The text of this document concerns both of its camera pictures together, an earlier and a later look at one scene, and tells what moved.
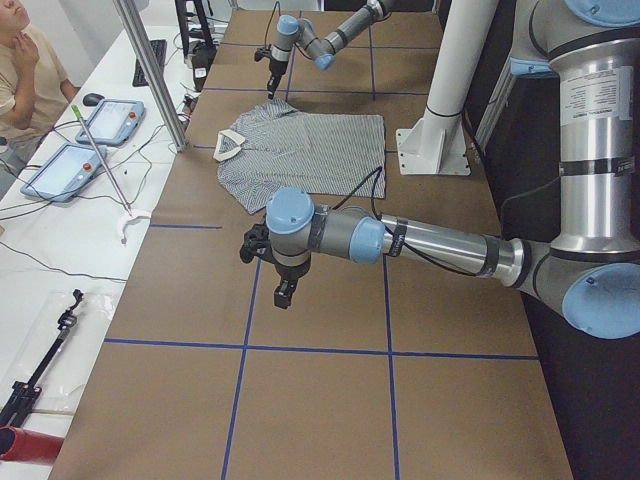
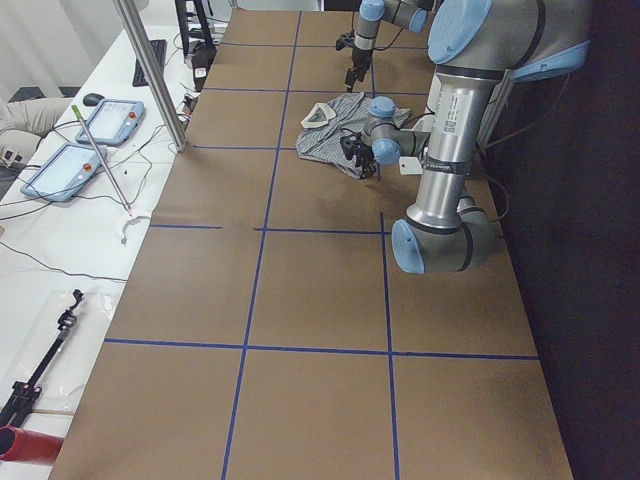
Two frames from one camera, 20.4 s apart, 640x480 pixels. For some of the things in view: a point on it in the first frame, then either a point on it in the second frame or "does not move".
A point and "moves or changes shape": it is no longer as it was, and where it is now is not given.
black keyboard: x=159 y=48 does not move
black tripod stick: x=16 y=408 does not move
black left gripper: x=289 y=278 → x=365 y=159
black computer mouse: x=92 y=99 does not move
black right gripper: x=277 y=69 → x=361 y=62
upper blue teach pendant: x=113 y=122 does not move
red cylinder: x=26 y=445 does not move
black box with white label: x=203 y=55 does not move
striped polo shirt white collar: x=275 y=148 moves or changes shape
